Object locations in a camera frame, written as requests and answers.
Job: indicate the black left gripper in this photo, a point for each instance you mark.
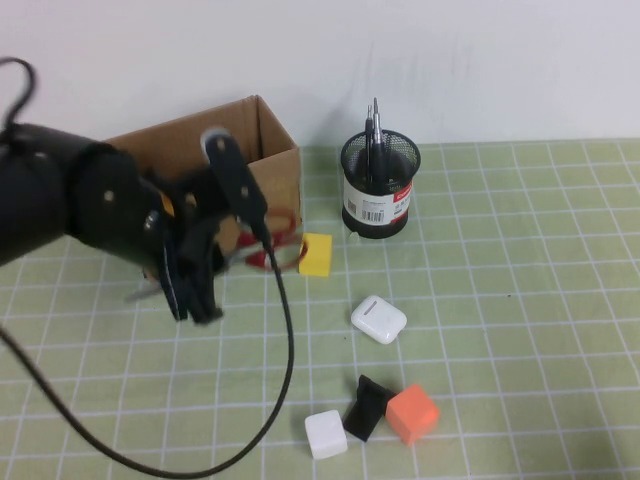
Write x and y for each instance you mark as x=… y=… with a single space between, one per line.
x=115 y=200

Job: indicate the white earbuds case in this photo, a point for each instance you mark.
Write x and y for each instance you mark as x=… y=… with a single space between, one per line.
x=377 y=320

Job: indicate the orange foam cube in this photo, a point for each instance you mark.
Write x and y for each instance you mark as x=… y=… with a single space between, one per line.
x=412 y=415

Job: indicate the brown cardboard box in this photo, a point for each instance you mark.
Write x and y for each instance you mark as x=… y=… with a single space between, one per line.
x=280 y=175

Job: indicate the thin black pen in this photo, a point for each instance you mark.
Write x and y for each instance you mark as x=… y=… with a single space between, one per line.
x=370 y=135

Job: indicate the black mesh pen holder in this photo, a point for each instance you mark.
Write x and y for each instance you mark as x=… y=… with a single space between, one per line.
x=380 y=210

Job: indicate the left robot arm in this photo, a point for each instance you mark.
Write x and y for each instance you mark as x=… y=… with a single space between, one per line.
x=30 y=195

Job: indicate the white foam cube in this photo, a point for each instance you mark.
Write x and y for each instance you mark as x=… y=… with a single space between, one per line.
x=325 y=435

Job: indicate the black irregular block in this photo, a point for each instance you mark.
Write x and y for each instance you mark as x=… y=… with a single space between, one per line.
x=365 y=415

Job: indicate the green checked tablecloth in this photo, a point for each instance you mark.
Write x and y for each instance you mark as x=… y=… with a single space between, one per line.
x=500 y=250

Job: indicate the yellow foam cube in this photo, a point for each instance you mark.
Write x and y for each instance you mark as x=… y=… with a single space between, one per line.
x=320 y=255

